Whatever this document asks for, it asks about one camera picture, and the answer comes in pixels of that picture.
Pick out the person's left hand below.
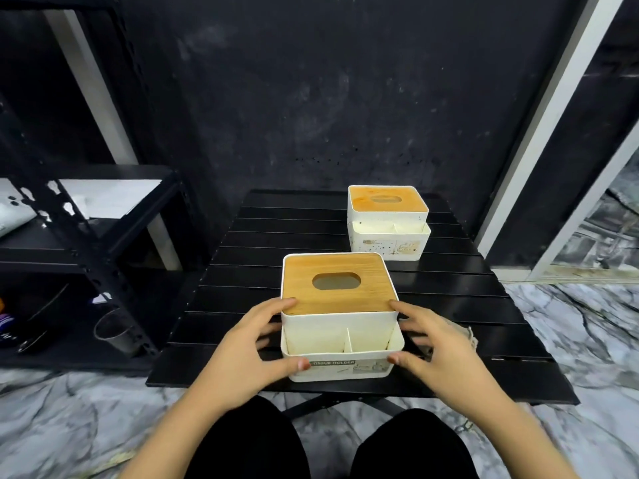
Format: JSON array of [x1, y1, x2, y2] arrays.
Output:
[[192, 296, 312, 414]]

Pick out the person's right hand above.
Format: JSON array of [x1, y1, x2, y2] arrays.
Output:
[[387, 299, 515, 427]]

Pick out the person's black trousers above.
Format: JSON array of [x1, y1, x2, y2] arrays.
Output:
[[184, 396, 480, 479]]

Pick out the grey metal cup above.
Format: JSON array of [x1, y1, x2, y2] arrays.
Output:
[[93, 309, 143, 357]]

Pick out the black metal shelf rack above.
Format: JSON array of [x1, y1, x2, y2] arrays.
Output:
[[0, 0, 193, 370]]

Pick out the white board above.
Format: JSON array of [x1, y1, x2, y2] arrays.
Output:
[[59, 179, 163, 220]]

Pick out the white handheld controller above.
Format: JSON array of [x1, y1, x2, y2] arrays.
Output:
[[0, 178, 37, 239]]

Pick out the black table leg frame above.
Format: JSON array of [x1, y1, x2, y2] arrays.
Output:
[[284, 393, 405, 420]]

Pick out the white door frame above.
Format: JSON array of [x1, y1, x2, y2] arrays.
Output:
[[474, 0, 639, 285]]

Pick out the white frame post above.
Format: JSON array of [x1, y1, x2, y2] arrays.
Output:
[[43, 9, 183, 271]]

